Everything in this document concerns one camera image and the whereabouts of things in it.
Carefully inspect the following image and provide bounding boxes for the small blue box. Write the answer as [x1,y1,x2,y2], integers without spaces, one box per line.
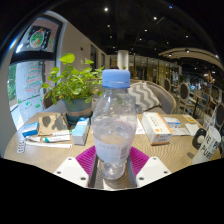
[21,121,40,138]

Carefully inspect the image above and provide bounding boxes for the white round column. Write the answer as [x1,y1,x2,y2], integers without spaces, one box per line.
[116,49,130,70]

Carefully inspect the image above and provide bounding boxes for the dark framed wall poster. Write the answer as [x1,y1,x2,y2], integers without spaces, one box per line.
[16,23,60,54]

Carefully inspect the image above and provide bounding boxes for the white and orange box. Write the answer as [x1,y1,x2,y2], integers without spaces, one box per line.
[141,111,173,146]

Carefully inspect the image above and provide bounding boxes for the grey curved sofa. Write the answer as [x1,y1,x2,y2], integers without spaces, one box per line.
[42,78,178,115]

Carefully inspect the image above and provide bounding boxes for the group of dining chairs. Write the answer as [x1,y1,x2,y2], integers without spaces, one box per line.
[163,76,224,131]

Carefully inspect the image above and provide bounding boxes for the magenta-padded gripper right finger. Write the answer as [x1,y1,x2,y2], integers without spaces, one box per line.
[127,146,173,188]

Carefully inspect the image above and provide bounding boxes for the clear blue-capped water bottle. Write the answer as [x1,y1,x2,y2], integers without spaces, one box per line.
[90,68,138,181]

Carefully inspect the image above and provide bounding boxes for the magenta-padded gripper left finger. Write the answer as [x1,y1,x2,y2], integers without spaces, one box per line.
[53,145,99,189]

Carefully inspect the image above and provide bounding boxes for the tall blue and white box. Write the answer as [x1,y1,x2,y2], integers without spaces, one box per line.
[71,117,91,146]

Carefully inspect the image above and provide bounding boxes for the white tube with green print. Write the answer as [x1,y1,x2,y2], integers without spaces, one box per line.
[24,130,72,144]

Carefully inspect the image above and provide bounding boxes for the white printed mug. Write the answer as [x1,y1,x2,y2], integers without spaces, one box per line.
[192,125,222,165]

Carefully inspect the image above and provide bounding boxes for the ceiling spotlights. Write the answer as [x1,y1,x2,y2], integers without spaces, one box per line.
[103,3,219,59]

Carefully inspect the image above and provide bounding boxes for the green potted plant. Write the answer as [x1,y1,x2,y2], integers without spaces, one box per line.
[41,53,105,123]

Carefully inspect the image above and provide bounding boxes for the grey chevron cushion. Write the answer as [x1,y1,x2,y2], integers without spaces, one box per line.
[128,81,162,113]

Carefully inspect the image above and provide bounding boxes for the brown kraft paper card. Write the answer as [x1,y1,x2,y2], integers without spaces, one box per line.
[37,113,69,136]

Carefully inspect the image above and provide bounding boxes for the clear plastic cup with straw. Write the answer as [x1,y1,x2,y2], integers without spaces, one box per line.
[203,106,218,132]

